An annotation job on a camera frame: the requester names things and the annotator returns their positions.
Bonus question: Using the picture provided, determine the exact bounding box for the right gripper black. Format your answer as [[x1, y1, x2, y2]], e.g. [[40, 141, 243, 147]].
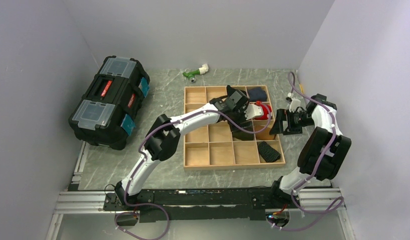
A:
[[269, 108, 315, 136]]

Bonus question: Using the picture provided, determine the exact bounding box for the wooden compartment tray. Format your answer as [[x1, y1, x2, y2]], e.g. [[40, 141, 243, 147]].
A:
[[183, 85, 287, 171]]

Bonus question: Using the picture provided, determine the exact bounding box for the olive green underwear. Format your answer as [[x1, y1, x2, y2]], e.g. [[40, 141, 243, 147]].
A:
[[229, 121, 254, 141]]

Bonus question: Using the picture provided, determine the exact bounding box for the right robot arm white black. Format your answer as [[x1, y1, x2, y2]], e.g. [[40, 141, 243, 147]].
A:
[[268, 94, 351, 208]]

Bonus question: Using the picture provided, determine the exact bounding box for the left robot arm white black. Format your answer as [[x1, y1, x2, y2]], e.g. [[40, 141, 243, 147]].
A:
[[115, 86, 249, 210]]

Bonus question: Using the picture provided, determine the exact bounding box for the brown rolled cloth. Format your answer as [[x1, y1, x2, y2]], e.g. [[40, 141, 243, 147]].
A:
[[255, 127, 276, 141]]

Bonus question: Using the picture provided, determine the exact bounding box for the red rolled cloth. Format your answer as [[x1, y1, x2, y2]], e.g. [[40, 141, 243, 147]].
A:
[[254, 101, 272, 121]]

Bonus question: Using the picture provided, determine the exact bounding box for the black ribbed rolled cloth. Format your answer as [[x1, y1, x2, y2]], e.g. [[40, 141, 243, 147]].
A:
[[257, 141, 281, 163]]

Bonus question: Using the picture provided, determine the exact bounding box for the navy rolled cloth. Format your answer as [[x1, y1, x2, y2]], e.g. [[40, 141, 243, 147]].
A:
[[247, 87, 267, 102]]

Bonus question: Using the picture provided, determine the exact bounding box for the green white pipe fitting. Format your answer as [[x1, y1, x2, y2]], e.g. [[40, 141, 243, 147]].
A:
[[182, 63, 209, 83]]

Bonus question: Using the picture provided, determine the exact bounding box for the black plastic toolbox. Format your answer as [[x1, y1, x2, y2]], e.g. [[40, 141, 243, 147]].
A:
[[68, 55, 150, 151]]

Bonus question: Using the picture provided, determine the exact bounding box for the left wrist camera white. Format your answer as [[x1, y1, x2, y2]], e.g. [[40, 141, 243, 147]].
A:
[[244, 103, 264, 121]]

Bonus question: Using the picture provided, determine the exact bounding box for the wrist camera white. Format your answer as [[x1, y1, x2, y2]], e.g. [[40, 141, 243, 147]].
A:
[[244, 103, 264, 121], [286, 92, 301, 113]]

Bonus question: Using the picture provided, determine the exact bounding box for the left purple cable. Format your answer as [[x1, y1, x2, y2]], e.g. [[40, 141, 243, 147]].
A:
[[113, 105, 273, 240]]

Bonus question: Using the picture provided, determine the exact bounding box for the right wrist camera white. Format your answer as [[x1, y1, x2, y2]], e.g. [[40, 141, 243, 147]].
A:
[[286, 92, 301, 113]]

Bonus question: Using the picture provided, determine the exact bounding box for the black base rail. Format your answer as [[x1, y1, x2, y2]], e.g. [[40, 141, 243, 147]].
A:
[[103, 186, 296, 223]]

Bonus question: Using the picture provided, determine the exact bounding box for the aluminium frame rail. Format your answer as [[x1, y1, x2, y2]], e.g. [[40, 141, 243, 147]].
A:
[[45, 142, 347, 240]]

